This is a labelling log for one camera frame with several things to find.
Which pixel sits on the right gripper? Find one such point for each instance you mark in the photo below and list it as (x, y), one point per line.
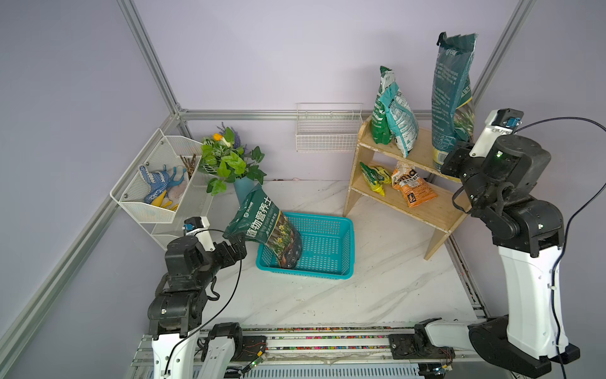
(457, 159)

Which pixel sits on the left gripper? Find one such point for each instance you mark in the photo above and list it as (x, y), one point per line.
(231, 256)

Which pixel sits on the dark green soil bag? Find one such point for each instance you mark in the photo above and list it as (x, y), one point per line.
(260, 220)
(453, 114)

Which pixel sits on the teal white fertilizer bag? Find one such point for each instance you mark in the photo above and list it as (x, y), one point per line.
(400, 119)

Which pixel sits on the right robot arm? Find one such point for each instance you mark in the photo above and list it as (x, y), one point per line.
(530, 238)

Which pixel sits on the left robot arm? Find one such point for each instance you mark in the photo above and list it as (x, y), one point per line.
(176, 316)

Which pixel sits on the wooden two-tier shelf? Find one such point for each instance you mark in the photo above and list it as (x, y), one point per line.
(444, 213)

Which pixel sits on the orange small bag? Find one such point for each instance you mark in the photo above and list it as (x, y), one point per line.
(413, 188)

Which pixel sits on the green white tall bag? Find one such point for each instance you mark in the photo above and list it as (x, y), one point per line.
(380, 131)

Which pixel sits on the yellow green small bag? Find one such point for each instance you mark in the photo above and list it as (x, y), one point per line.
(376, 177)

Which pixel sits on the teal vase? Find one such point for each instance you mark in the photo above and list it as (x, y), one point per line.
(242, 188)

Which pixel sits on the yellow toy in rack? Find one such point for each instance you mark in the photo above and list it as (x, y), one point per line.
(162, 201)

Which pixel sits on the white mesh tiered rack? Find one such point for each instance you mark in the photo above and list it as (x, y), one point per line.
(189, 199)

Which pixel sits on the artificial green plant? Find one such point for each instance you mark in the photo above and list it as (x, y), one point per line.
(226, 160)

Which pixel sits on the brown twigs bundle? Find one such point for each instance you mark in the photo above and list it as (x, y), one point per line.
(190, 163)

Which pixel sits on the blue knitted glove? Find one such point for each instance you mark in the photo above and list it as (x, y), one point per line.
(159, 181)

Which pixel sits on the teal plastic basket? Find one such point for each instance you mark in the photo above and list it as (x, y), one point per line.
(328, 248)

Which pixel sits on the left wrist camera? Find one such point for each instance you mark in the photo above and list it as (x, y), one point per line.
(199, 227)

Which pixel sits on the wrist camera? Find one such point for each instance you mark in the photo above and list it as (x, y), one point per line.
(499, 123)
(199, 227)

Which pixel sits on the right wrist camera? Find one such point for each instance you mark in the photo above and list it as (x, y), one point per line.
(499, 123)

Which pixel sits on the white wire wall basket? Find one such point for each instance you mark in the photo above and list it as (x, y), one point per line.
(327, 127)

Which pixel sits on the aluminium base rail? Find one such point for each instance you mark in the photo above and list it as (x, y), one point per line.
(352, 350)

